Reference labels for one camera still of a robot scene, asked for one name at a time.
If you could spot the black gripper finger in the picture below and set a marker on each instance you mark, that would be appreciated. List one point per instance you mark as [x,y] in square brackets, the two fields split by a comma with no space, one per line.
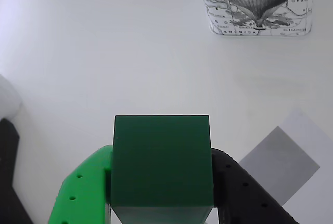
[242,195]

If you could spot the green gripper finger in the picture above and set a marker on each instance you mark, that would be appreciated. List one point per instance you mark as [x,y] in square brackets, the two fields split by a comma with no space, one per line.
[83,190]

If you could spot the green cube dice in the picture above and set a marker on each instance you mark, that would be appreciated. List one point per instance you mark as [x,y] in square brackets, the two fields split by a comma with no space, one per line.
[161,161]

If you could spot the grey white checkerboard paper sheet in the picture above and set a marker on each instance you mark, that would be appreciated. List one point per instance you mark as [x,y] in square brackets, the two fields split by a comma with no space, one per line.
[281,164]

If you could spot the adventure funds printed tin box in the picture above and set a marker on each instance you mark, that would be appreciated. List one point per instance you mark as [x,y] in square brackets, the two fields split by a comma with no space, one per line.
[257,8]

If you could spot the black plastic bracket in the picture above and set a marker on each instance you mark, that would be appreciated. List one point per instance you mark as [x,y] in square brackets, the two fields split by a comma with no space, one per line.
[7,169]

